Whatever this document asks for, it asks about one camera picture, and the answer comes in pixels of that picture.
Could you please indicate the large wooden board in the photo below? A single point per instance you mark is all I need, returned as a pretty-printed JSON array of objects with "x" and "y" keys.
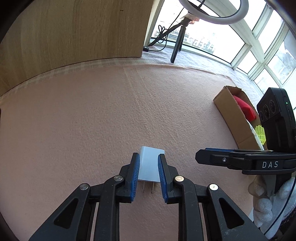
[{"x": 51, "y": 34}]

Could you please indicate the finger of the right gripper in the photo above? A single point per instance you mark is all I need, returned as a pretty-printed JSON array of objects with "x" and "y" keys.
[
  {"x": 234, "y": 150},
  {"x": 217, "y": 158}
]

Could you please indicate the red fabric pouch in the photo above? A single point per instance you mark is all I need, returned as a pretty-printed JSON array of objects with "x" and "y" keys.
[{"x": 248, "y": 111}]

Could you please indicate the black tripod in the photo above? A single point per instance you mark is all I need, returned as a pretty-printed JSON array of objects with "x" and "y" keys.
[{"x": 163, "y": 34}]

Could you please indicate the white ring light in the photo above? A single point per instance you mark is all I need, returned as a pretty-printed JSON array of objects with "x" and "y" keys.
[{"x": 225, "y": 20}]

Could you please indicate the yellow plastic shuttlecock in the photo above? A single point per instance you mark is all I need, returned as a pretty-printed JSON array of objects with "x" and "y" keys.
[{"x": 260, "y": 133}]

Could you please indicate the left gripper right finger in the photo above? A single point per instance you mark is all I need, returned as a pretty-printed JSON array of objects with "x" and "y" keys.
[{"x": 205, "y": 212}]

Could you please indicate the white gloved right hand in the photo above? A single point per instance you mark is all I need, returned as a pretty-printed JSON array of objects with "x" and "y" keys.
[{"x": 272, "y": 214}]

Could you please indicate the black camera box right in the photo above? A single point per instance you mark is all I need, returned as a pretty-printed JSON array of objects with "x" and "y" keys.
[{"x": 278, "y": 120}]

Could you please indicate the cardboard box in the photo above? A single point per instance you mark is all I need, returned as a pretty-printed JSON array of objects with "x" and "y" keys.
[{"x": 241, "y": 129}]

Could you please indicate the white USB wall charger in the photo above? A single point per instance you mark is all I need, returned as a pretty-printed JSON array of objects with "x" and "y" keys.
[{"x": 148, "y": 170}]

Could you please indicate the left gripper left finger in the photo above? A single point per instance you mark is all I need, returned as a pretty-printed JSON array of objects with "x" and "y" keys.
[{"x": 92, "y": 211}]

